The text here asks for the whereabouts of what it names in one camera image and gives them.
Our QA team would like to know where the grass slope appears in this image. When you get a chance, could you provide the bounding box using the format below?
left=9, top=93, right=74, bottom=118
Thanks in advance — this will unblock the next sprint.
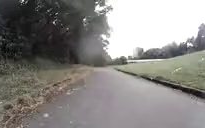
left=115, top=48, right=205, bottom=94

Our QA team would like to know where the overgrown grass verge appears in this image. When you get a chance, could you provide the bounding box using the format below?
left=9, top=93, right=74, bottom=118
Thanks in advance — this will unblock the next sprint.
left=0, top=58, right=94, bottom=128

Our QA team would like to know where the distant row of trees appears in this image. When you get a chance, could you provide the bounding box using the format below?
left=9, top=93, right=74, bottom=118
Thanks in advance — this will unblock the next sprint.
left=109, top=19, right=205, bottom=66

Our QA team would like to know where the distant building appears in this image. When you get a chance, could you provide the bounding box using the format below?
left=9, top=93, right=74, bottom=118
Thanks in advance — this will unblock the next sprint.
left=133, top=46, right=145, bottom=59

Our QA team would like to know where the grey asphalt path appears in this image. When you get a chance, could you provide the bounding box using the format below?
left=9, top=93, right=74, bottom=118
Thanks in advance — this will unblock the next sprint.
left=27, top=65, right=205, bottom=128

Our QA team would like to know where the dark kerb edge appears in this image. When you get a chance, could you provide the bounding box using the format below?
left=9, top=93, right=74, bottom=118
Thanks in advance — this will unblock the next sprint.
left=114, top=67, right=205, bottom=102

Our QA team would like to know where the dark wood of trees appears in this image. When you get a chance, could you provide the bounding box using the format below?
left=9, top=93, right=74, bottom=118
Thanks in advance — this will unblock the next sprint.
left=0, top=0, right=114, bottom=67

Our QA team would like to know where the pale distant road strip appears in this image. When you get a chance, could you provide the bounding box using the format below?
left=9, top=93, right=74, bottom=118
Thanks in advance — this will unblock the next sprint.
left=126, top=58, right=168, bottom=64

